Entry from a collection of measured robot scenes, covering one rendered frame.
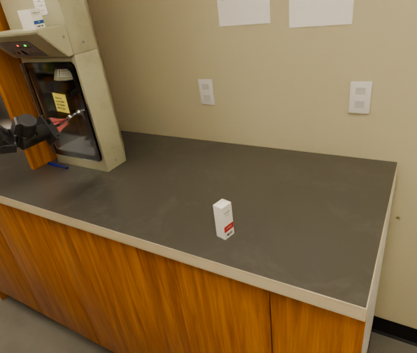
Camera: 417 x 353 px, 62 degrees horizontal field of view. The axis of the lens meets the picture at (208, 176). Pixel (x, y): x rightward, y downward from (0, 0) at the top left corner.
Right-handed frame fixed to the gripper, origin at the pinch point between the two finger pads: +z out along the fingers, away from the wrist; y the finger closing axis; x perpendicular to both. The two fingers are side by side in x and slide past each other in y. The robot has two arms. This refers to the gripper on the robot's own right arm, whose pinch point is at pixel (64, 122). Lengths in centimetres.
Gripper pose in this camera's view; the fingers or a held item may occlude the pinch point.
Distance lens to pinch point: 147.2
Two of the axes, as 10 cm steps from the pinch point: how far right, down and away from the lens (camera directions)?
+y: -5.5, -8.2, -1.5
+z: 5.0, -4.7, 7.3
